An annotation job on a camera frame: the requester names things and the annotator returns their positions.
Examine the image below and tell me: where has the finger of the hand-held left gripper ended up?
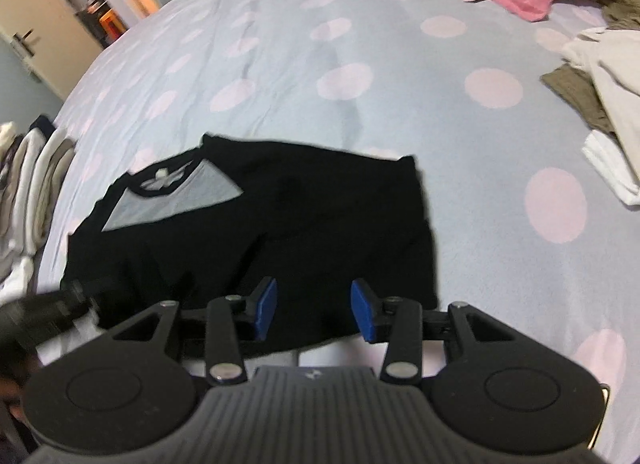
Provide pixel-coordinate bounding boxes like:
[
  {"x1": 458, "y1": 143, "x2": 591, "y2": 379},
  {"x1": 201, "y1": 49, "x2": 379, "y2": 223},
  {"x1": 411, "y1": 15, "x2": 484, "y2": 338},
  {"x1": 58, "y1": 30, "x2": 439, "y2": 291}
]
[{"x1": 30, "y1": 279, "x2": 103, "y2": 341}]

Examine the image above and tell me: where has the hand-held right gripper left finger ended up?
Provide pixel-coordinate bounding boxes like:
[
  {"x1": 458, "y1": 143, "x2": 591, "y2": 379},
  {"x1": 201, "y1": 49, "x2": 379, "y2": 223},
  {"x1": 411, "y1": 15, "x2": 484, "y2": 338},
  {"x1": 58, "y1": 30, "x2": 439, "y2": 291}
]
[{"x1": 107, "y1": 275, "x2": 279, "y2": 386}]

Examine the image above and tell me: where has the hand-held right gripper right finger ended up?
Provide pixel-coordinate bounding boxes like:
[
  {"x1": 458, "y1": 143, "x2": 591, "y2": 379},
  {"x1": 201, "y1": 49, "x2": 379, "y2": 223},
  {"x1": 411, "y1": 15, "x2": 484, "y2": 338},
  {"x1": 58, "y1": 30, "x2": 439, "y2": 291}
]
[{"x1": 350, "y1": 277, "x2": 521, "y2": 386}]

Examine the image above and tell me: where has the black and grey shirt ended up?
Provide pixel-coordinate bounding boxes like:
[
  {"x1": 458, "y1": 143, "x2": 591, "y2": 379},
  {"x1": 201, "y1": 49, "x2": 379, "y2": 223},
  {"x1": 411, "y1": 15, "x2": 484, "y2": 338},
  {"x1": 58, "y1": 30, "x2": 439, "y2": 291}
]
[{"x1": 60, "y1": 133, "x2": 440, "y2": 352}]

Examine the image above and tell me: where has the stack of folded clothes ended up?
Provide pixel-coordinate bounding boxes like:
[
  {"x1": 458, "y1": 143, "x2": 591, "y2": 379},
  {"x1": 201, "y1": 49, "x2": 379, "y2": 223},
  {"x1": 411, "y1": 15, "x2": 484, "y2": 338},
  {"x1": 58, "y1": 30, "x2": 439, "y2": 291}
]
[{"x1": 0, "y1": 117, "x2": 78, "y2": 295}]

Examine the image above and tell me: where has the bed with polka-dot sheet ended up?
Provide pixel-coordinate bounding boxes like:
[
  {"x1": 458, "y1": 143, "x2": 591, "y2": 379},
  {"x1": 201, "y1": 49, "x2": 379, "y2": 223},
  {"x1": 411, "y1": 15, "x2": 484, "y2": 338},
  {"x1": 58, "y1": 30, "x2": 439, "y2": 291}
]
[{"x1": 37, "y1": 0, "x2": 640, "y2": 464}]

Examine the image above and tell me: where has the orange stool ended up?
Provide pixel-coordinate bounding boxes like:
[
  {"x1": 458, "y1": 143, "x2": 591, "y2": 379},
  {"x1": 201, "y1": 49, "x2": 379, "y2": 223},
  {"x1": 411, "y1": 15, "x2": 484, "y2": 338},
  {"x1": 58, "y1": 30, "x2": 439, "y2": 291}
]
[{"x1": 97, "y1": 11, "x2": 127, "y2": 41}]

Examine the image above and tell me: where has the beige door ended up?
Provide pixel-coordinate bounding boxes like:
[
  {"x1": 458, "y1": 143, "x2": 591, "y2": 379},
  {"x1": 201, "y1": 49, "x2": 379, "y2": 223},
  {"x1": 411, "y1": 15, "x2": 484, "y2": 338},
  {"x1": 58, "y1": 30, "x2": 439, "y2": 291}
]
[{"x1": 0, "y1": 0, "x2": 104, "y2": 101}]

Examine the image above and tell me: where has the white garment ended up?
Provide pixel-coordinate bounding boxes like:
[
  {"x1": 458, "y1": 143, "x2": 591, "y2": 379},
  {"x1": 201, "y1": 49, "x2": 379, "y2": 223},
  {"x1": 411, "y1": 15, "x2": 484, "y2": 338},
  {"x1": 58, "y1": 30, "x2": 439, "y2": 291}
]
[{"x1": 581, "y1": 129, "x2": 640, "y2": 206}]

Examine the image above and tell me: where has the cream white shirt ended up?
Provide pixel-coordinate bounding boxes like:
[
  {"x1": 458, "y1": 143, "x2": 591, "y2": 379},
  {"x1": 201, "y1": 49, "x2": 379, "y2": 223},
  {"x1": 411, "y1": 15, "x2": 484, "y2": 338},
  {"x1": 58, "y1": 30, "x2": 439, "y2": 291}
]
[{"x1": 562, "y1": 27, "x2": 640, "y2": 170}]

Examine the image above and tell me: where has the olive striped garment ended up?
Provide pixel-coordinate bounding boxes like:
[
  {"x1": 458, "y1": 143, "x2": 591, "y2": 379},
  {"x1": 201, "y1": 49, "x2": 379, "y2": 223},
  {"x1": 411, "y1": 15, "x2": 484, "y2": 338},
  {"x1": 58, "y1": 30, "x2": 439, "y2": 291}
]
[{"x1": 597, "y1": 0, "x2": 640, "y2": 34}]

